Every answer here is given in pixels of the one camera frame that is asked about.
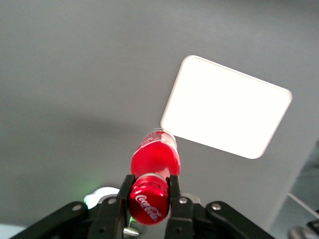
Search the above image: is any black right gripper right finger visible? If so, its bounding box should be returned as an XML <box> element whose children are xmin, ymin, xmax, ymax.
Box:
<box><xmin>163</xmin><ymin>174</ymin><xmax>196</xmax><ymax>239</ymax></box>

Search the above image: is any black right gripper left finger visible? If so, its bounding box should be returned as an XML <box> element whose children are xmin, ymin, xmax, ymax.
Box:
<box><xmin>87</xmin><ymin>174</ymin><xmax>137</xmax><ymax>239</ymax></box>

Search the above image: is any red coke bottle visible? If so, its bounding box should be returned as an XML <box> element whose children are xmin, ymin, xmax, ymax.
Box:
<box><xmin>128</xmin><ymin>127</ymin><xmax>181</xmax><ymax>226</ymax></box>

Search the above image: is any beige plastic tray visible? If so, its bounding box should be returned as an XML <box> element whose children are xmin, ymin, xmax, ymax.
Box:
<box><xmin>159</xmin><ymin>55</ymin><xmax>293</xmax><ymax>160</ymax></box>

